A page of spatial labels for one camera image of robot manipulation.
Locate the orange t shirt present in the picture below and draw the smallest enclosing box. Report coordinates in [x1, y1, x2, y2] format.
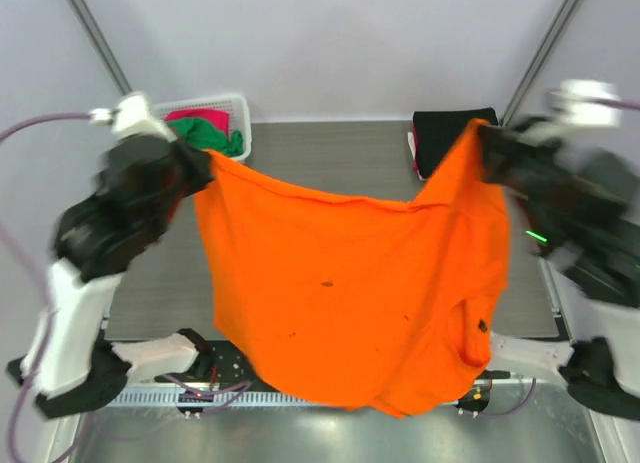
[195, 119, 510, 417]

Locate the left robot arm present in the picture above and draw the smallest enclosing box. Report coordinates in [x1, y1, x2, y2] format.
[6, 135, 215, 420]

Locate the folded pink t shirt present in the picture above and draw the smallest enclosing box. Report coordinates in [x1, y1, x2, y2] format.
[413, 145, 419, 174]

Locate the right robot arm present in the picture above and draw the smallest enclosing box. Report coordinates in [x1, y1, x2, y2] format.
[478, 117, 639, 421]

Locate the pink t shirt in basket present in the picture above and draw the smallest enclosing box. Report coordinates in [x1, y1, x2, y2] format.
[164, 108, 230, 134]

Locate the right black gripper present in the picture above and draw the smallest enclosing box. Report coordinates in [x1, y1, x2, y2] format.
[468, 112, 561, 246]

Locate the folded black t shirt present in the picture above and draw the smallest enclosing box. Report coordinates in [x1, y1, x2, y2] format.
[412, 107, 498, 180]

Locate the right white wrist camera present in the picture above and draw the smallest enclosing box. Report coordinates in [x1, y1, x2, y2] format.
[518, 79, 621, 146]

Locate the aluminium frame post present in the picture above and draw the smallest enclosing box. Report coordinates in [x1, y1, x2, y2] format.
[66, 0, 132, 95]
[500, 0, 584, 126]

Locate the right aluminium frame post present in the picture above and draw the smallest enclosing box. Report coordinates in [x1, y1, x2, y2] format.
[500, 0, 584, 126]

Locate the left aluminium frame post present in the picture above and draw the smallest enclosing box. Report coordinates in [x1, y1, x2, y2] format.
[66, 0, 132, 95]

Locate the white slotted cable duct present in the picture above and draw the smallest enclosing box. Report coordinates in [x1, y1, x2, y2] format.
[110, 386, 314, 408]

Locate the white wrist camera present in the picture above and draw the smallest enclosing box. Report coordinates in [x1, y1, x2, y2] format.
[518, 79, 621, 146]
[89, 91, 177, 142]

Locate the folded white t shirt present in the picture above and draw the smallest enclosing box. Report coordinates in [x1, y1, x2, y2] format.
[407, 132, 416, 163]

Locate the white plastic basket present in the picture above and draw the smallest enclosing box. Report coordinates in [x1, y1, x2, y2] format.
[153, 93, 252, 164]

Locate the green t shirt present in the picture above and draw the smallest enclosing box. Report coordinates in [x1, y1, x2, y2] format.
[165, 117, 244, 157]

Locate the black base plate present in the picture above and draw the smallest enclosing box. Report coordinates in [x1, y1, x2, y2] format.
[154, 340, 261, 390]

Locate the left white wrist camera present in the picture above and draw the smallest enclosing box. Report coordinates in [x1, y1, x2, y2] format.
[89, 91, 177, 142]

